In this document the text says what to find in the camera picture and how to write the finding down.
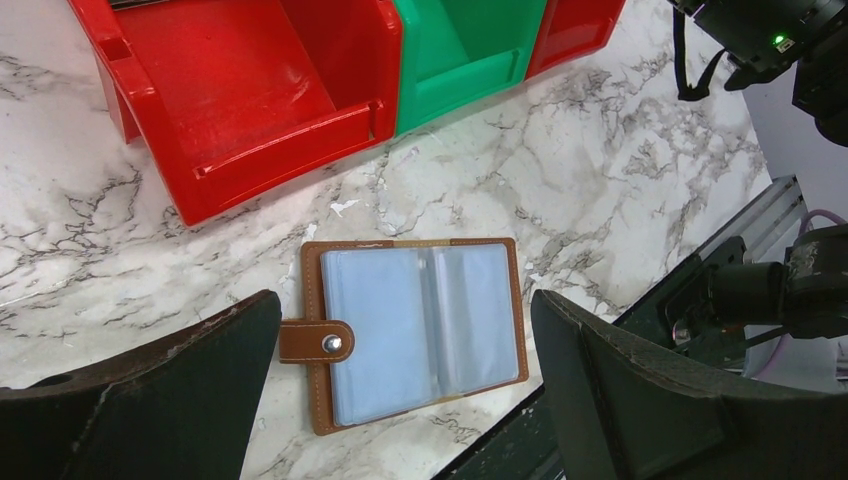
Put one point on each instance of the red bin with gold card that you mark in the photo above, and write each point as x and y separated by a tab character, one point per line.
571	29

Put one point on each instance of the brown leather card holder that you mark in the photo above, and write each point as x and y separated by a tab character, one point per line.
393	326

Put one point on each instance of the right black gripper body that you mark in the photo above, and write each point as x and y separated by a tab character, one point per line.
761	38

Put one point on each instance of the red bin with black card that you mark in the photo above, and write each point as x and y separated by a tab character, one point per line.
233	98

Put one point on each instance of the green plastic bin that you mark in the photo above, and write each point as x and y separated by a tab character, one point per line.
457	52

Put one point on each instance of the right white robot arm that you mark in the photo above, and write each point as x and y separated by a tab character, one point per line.
731	307

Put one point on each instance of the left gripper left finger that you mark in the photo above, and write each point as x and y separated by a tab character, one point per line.
179	407

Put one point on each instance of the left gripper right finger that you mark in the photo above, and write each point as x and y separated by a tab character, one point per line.
626	408

